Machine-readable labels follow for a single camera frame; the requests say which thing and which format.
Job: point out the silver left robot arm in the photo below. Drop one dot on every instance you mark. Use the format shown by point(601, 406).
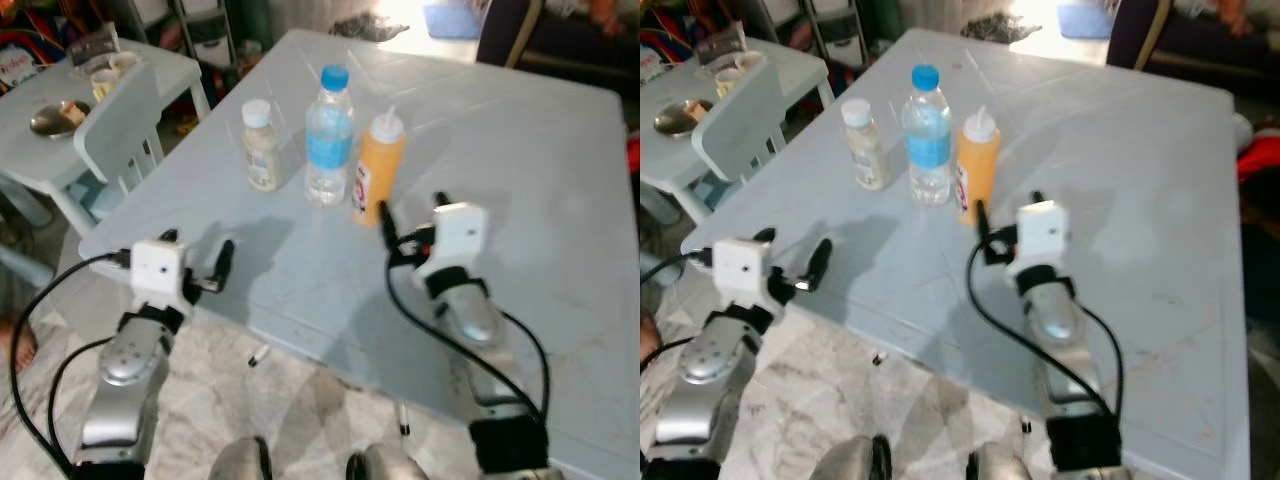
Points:
point(705, 365)
point(125, 365)

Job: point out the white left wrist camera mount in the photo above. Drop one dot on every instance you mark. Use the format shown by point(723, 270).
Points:
point(745, 270)
point(160, 270)

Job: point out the orange squeeze sauce bottle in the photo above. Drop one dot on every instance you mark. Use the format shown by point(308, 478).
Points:
point(378, 170)
point(977, 165)

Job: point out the dark armchair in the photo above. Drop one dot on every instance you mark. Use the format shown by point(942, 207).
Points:
point(560, 45)
point(1190, 45)

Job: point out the bare person foot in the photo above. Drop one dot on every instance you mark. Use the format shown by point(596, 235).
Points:
point(647, 340)
point(15, 345)

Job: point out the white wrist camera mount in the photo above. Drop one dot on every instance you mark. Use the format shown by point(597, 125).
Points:
point(1040, 235)
point(745, 270)
point(455, 235)
point(160, 270)

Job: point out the white plastic chair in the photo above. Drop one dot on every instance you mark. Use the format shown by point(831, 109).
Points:
point(745, 120)
point(120, 125)

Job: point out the grey floor mat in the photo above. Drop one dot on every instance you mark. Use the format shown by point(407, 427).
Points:
point(365, 28)
point(1000, 28)

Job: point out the colourful printed bag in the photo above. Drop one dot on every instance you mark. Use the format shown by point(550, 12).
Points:
point(25, 50)
point(660, 50)

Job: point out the small cream white-capped bottle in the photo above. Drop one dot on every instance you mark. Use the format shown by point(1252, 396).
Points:
point(866, 150)
point(262, 150)

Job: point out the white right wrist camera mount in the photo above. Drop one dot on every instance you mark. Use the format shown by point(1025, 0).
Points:
point(1040, 235)
point(455, 235)

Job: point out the white cup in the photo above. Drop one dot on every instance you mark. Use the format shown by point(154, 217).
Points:
point(125, 62)
point(748, 62)

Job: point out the small white plastic table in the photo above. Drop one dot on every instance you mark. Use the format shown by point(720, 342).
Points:
point(665, 160)
point(30, 150)

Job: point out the clear blue-capped water bottle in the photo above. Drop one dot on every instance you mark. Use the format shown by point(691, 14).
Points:
point(329, 140)
point(928, 140)

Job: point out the dark grey pouch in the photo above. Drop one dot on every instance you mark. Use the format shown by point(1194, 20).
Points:
point(718, 45)
point(95, 45)

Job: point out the grey left robot leg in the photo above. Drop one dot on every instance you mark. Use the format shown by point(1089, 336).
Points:
point(855, 460)

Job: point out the clear cup with yellow drink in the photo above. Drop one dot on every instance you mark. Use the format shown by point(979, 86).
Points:
point(103, 83)
point(727, 82)

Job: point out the red cloth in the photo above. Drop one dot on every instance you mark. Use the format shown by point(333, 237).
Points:
point(1258, 160)
point(633, 152)

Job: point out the blue plastic tub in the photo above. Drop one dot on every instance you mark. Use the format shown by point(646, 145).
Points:
point(1085, 18)
point(450, 18)

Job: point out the metal bowl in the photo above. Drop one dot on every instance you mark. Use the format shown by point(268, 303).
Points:
point(678, 120)
point(55, 120)

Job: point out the dark shelf rack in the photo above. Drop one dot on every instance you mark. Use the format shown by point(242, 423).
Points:
point(830, 25)
point(200, 30)

